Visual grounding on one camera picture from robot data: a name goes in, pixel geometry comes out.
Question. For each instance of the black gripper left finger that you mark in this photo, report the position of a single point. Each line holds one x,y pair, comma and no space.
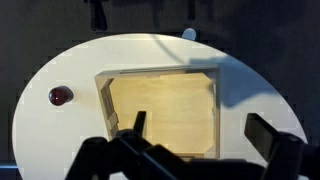
133,156

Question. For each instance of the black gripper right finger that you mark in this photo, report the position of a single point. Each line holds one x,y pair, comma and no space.
286,156

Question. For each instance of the dark red plum plush toy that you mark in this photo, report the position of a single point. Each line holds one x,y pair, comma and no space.
60,96

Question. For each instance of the shallow wooden tray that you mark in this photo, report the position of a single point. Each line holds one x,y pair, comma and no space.
166,106

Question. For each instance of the white table base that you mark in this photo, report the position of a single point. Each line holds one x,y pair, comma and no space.
189,34

